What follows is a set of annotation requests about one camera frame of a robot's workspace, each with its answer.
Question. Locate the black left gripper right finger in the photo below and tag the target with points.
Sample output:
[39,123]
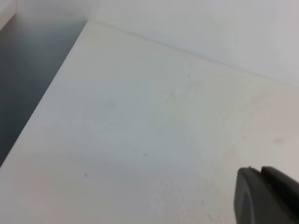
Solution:
[284,187]

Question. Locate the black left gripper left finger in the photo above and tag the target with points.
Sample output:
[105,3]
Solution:
[254,203]

